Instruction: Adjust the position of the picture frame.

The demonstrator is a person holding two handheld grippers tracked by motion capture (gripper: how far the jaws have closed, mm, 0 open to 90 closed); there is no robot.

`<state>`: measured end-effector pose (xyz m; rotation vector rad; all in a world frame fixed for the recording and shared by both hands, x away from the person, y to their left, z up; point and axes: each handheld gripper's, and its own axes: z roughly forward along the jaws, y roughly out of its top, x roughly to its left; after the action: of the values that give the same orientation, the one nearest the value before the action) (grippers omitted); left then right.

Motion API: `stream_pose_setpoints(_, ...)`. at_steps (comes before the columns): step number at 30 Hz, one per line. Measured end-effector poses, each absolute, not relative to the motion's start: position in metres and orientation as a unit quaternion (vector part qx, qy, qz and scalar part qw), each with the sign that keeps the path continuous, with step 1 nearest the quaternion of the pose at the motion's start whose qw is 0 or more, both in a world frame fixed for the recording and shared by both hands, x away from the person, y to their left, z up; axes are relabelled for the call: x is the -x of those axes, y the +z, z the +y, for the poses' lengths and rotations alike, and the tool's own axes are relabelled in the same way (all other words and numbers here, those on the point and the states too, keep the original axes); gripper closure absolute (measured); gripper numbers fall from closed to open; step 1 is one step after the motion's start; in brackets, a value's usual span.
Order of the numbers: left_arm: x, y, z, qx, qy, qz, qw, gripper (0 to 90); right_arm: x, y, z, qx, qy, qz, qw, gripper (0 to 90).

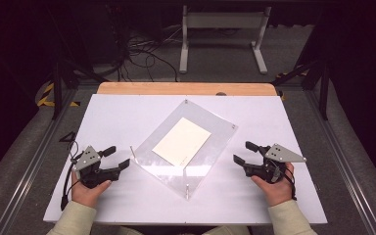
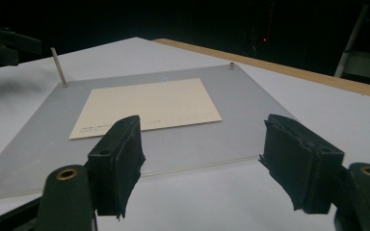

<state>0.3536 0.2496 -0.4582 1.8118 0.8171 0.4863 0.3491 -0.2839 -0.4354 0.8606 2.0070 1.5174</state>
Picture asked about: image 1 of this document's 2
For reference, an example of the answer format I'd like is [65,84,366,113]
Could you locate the white metal stand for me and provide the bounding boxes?
[178,4,272,75]

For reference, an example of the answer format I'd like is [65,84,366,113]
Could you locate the black triangular bracket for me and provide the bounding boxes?
[58,130,77,144]

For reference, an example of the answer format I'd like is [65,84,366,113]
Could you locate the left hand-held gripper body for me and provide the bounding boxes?
[72,145,122,190]

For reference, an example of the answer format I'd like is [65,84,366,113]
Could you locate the left hand-held gripper black cable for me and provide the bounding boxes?
[60,140,81,212]

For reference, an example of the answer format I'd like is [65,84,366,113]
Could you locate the bundle of black floor cables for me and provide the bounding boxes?
[116,30,180,83]

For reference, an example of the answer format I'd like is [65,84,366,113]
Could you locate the white board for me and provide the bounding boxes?
[42,93,328,226]

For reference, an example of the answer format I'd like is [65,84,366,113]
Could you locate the right hand-held gripper black cable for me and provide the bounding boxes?
[283,165,299,201]

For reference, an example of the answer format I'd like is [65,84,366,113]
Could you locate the person's right hand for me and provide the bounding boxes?
[250,162,297,208]

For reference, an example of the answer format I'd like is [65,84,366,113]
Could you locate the painting print card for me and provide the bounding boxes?
[151,117,212,168]

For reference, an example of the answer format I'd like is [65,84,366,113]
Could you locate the yellow black hazard tape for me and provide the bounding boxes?
[274,64,308,102]
[36,81,81,108]

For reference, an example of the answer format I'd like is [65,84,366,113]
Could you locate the hand-held gripper black cable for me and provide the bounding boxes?
[60,140,81,212]
[283,165,299,201]

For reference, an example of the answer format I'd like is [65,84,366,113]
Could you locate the black stand legs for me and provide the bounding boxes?
[43,6,110,120]
[271,58,331,121]

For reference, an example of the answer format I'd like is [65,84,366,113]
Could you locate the clear acrylic photo frame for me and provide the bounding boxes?
[129,98,239,201]

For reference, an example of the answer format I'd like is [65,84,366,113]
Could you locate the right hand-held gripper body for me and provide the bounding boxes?
[243,143,307,184]

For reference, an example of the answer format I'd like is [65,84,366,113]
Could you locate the person's left hand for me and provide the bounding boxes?
[70,169,113,209]

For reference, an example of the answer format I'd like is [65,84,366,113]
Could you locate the aluminium floor rail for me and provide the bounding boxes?
[303,87,376,235]
[0,87,79,235]

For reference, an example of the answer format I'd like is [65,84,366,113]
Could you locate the wooden table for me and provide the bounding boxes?
[96,81,278,97]

